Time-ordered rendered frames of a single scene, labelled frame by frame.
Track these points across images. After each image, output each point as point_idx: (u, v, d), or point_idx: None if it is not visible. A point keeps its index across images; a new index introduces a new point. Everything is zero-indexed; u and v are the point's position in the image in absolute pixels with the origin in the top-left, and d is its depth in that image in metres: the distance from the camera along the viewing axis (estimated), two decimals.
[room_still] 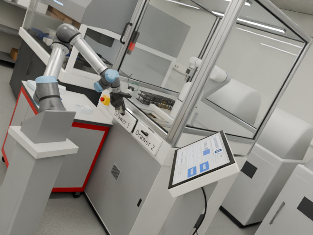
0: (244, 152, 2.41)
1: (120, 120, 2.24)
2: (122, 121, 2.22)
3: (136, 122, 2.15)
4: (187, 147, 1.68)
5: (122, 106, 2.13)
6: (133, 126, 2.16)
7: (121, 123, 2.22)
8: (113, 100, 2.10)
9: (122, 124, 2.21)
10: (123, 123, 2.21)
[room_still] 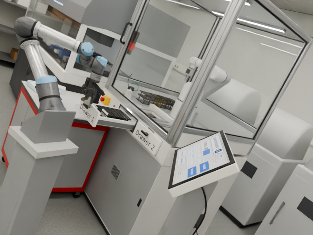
0: (244, 152, 2.41)
1: (85, 114, 2.04)
2: (87, 115, 2.01)
3: (136, 122, 2.15)
4: (187, 147, 1.68)
5: (92, 97, 1.96)
6: (98, 120, 1.96)
7: (86, 117, 2.02)
8: (86, 87, 1.93)
9: (87, 118, 2.01)
10: (87, 117, 2.01)
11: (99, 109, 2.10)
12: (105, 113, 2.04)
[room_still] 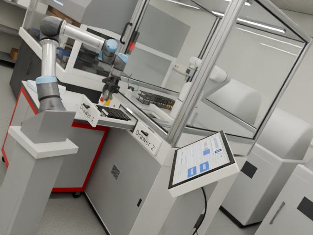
0: (244, 152, 2.41)
1: (85, 114, 2.04)
2: (87, 115, 2.02)
3: (136, 122, 2.15)
4: (187, 147, 1.68)
5: None
6: (98, 120, 1.96)
7: (86, 117, 2.02)
8: (115, 86, 2.02)
9: (87, 118, 2.01)
10: (87, 117, 2.01)
11: (99, 109, 2.10)
12: (105, 113, 2.04)
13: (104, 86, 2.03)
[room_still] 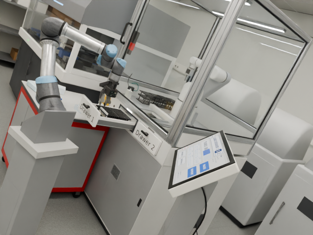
0: (244, 152, 2.41)
1: (85, 114, 2.04)
2: (87, 115, 2.02)
3: (136, 122, 2.15)
4: (187, 147, 1.68)
5: None
6: (98, 120, 1.96)
7: (86, 117, 2.02)
8: (113, 90, 2.04)
9: (87, 118, 2.01)
10: (87, 117, 2.01)
11: (99, 109, 2.10)
12: (105, 113, 2.04)
13: (102, 89, 2.05)
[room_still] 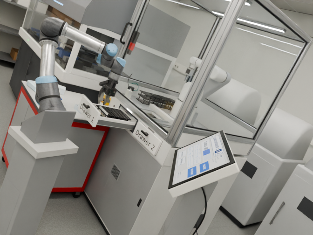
0: (244, 152, 2.41)
1: (85, 114, 2.04)
2: (87, 115, 2.02)
3: (136, 122, 2.15)
4: (187, 147, 1.68)
5: None
6: (98, 120, 1.96)
7: (86, 117, 2.02)
8: (112, 89, 2.05)
9: (87, 118, 2.01)
10: (87, 117, 2.01)
11: (99, 109, 2.10)
12: (105, 113, 2.04)
13: (101, 88, 2.06)
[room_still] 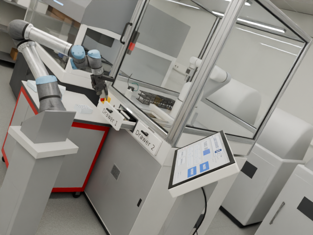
0: (244, 152, 2.41)
1: (108, 117, 2.17)
2: (110, 120, 2.14)
3: (136, 122, 2.15)
4: (187, 147, 1.68)
5: (105, 89, 1.98)
6: (121, 124, 2.09)
7: (109, 121, 2.15)
8: (95, 84, 1.96)
9: (110, 122, 2.14)
10: (111, 120, 2.14)
11: (121, 113, 2.23)
12: (126, 117, 2.17)
13: None
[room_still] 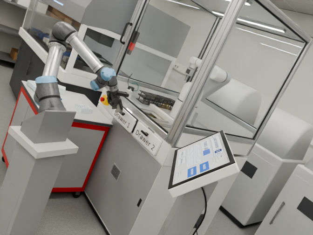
0: (244, 152, 2.41)
1: (120, 120, 2.24)
2: (122, 121, 2.22)
3: (136, 122, 2.15)
4: (187, 147, 1.68)
5: (119, 104, 2.11)
6: (133, 126, 2.16)
7: (121, 123, 2.22)
8: (111, 99, 2.09)
9: (122, 124, 2.21)
10: (123, 123, 2.21)
11: None
12: None
13: None
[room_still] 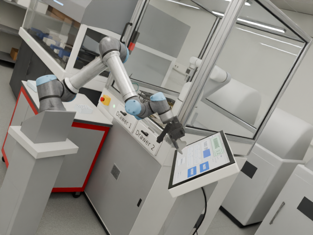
0: (244, 152, 2.41)
1: (122, 120, 2.26)
2: (124, 122, 2.23)
3: (136, 122, 2.15)
4: (187, 147, 1.68)
5: None
6: None
7: (123, 124, 2.23)
8: None
9: (124, 124, 2.22)
10: (125, 123, 2.22)
11: None
12: None
13: (172, 139, 1.56)
